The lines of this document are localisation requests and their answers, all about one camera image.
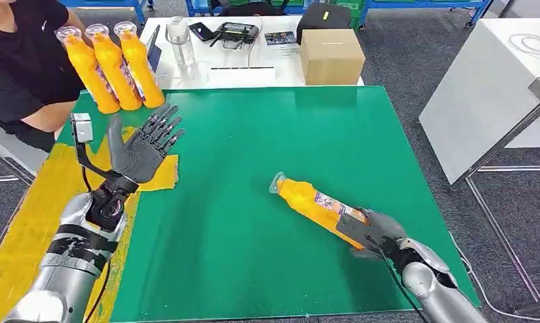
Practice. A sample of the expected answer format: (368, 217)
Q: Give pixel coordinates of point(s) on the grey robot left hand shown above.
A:
(138, 156)

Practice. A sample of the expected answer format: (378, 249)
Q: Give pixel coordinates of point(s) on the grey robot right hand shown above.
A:
(390, 229)

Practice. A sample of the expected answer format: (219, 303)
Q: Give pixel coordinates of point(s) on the orange drink bottle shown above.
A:
(140, 67)
(89, 76)
(113, 67)
(301, 198)

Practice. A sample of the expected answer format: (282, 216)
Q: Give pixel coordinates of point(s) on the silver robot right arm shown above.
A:
(434, 294)

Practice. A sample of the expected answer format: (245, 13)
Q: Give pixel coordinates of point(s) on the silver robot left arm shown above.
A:
(69, 276)

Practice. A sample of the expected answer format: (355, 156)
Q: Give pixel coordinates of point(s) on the blue tablet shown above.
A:
(155, 55)

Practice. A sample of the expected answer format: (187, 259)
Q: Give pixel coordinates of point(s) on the green mat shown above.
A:
(252, 133)

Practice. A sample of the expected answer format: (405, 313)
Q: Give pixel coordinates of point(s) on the clear glass jar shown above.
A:
(177, 33)

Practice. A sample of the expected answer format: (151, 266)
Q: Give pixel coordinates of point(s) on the long white box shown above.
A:
(240, 78)

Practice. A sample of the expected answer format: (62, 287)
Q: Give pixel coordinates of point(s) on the pale grey desk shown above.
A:
(7, 147)

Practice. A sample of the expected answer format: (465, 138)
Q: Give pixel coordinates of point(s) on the yellow sheet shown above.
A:
(29, 232)

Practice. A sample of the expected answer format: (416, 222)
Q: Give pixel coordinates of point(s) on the black phone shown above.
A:
(202, 32)

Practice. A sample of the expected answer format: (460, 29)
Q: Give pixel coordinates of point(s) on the blue metal rack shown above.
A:
(118, 3)
(430, 3)
(190, 8)

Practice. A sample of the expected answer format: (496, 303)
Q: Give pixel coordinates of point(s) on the person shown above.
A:
(15, 58)

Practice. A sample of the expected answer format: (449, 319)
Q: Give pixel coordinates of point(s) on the black remote controller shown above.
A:
(236, 32)

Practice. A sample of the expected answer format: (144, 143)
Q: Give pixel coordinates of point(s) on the white table with metal legs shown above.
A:
(479, 93)

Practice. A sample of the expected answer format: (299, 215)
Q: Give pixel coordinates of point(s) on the white table with clutter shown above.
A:
(287, 62)

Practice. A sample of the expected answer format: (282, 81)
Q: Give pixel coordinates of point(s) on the brown cardboard box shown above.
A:
(332, 58)

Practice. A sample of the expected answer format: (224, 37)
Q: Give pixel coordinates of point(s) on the printed photo card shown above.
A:
(281, 38)

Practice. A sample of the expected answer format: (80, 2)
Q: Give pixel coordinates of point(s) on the black bag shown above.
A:
(314, 24)

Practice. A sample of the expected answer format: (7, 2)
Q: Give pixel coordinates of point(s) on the green crate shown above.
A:
(356, 11)

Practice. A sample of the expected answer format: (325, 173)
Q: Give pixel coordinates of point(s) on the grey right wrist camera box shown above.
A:
(354, 229)

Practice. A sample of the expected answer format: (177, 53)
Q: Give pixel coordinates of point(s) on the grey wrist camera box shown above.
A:
(354, 229)
(81, 129)

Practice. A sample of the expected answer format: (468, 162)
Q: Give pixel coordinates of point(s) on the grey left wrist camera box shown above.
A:
(81, 129)

